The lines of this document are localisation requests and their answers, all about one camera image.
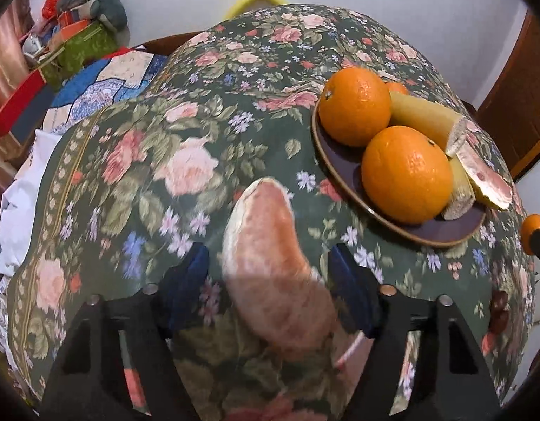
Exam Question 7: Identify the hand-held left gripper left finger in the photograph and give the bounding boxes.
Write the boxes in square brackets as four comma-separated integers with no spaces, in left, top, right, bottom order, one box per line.
[39,242,210,421]

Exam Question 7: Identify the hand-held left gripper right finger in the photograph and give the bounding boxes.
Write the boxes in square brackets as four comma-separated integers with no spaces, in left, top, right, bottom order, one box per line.
[328,242,504,421]

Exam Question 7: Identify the yellow sugarcane piece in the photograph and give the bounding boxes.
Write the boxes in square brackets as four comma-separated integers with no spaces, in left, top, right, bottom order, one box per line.
[441,155,477,222]

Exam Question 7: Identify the large orange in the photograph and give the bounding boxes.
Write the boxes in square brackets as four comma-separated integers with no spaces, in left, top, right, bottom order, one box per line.
[361,125,454,225]
[318,67,393,148]

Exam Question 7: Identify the purple plate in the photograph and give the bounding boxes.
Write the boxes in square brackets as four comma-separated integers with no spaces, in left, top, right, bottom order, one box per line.
[311,92,488,247]

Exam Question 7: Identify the banana half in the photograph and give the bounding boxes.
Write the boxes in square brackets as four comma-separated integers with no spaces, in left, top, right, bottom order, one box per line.
[389,91,468,159]

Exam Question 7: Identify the green floral tablecloth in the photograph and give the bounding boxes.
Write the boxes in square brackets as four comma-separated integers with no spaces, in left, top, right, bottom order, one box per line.
[7,4,537,421]

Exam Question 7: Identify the wooden door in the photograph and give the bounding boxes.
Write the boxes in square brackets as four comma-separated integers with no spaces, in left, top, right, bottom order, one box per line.
[474,9,540,181]

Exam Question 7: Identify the white cloth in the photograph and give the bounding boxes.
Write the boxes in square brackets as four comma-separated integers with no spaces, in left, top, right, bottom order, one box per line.
[0,134,62,278]

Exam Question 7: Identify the blue patchwork quilt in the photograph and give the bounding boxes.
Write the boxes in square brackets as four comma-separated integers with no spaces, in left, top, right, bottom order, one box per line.
[42,50,170,135]

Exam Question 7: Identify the red flat box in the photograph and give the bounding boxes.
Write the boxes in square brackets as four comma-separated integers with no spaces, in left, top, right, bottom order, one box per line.
[0,70,47,138]

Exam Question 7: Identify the orange box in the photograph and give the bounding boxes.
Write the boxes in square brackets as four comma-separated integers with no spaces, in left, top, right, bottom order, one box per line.
[48,18,92,50]

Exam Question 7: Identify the yellow foam arch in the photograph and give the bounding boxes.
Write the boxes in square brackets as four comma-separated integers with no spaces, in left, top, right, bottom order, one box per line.
[226,0,289,21]

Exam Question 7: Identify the orange striped curtain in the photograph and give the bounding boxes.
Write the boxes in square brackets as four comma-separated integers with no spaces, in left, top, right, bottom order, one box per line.
[0,4,34,111]

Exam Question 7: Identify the grey plush toy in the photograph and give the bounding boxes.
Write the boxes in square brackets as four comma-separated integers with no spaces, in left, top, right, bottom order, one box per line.
[57,0,129,32]

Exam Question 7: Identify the red bag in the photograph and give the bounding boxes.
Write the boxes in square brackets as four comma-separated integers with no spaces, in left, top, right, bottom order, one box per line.
[42,0,67,21]

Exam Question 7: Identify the wooden bed frame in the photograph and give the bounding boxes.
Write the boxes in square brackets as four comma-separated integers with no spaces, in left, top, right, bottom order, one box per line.
[133,31,206,54]

